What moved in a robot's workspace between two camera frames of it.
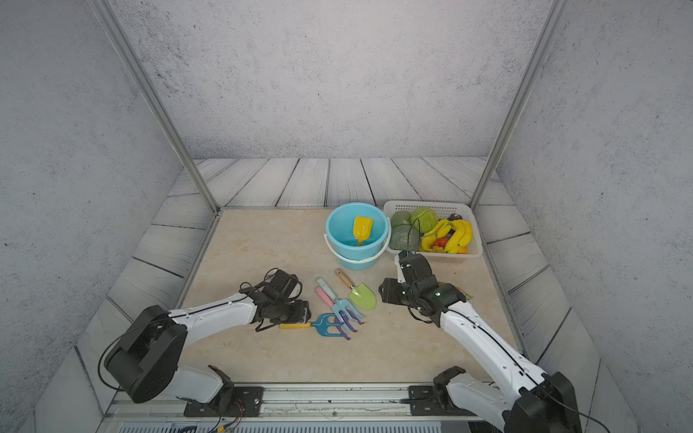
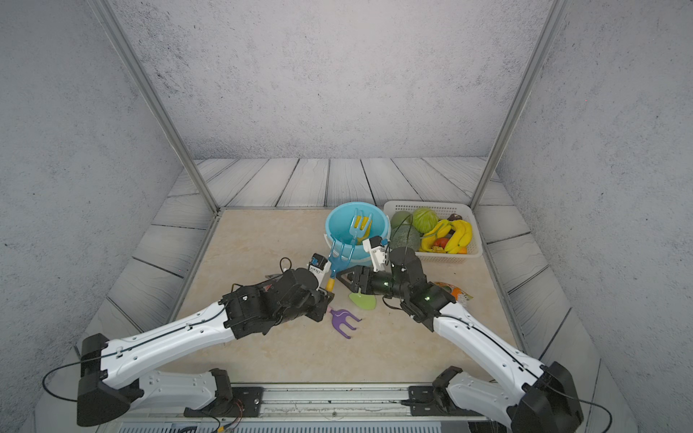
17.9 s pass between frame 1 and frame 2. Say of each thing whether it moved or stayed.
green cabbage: stayed
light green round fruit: stayed
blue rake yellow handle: moved
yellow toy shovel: stayed
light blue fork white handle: moved
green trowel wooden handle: stayed
